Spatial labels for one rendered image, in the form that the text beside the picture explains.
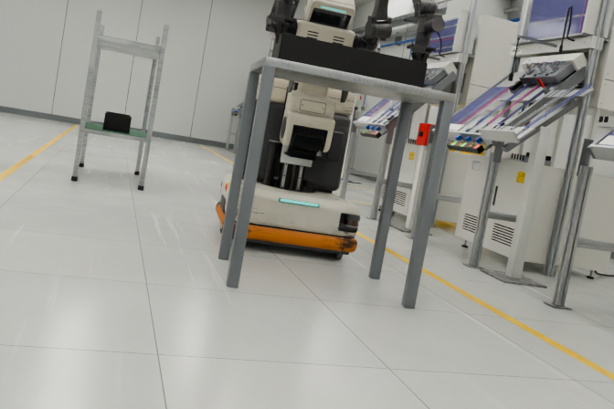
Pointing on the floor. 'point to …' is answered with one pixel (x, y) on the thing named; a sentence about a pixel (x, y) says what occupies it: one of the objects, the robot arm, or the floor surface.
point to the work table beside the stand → (308, 74)
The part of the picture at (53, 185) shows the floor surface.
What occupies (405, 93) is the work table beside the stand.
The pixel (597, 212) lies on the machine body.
